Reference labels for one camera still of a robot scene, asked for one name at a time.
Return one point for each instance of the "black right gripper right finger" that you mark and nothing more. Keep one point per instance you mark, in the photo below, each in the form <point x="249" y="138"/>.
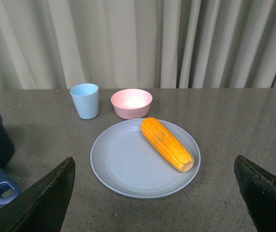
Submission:
<point x="258" y="190"/>

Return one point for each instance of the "pink plastic bowl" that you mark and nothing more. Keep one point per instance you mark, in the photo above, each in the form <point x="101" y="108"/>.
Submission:
<point x="131" y="103"/>

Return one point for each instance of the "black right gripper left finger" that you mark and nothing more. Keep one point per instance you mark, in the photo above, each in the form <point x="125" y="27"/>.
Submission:
<point x="43" y="206"/>

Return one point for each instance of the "white pleated curtain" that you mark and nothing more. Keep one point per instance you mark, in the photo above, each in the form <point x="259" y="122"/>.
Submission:
<point x="53" y="44"/>

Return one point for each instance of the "yellow corn cob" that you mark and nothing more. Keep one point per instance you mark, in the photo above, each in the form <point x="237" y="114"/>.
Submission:
<point x="166" y="143"/>

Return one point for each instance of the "light blue plate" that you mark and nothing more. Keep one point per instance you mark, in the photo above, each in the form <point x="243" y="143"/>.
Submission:
<point x="125" y="162"/>

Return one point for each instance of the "light blue plastic cup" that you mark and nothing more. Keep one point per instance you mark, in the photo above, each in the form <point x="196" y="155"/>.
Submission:
<point x="86" y="100"/>

